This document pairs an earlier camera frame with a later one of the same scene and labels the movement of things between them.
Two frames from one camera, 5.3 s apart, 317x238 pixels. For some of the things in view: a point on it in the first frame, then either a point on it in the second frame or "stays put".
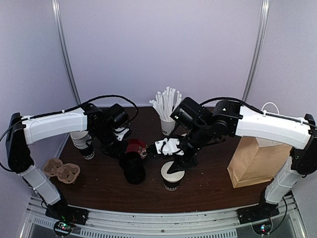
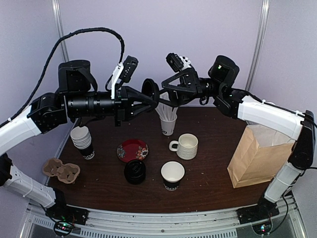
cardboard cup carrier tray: (67, 173) stays put
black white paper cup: (171, 181) stays put
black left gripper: (119, 151) → (123, 103)
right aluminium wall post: (265, 7) stays put
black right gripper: (185, 163) → (189, 87)
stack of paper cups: (81, 141) stays put
